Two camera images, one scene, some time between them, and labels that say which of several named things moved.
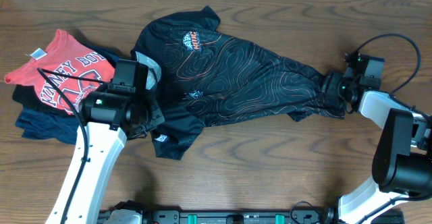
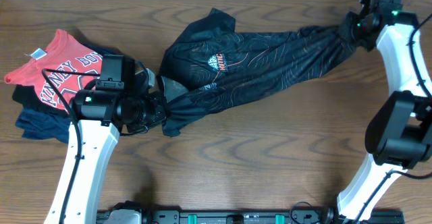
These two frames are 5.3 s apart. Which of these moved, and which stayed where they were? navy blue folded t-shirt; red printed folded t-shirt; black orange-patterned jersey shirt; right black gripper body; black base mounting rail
Moved: right black gripper body; black orange-patterned jersey shirt
Stayed: black base mounting rail; red printed folded t-shirt; navy blue folded t-shirt
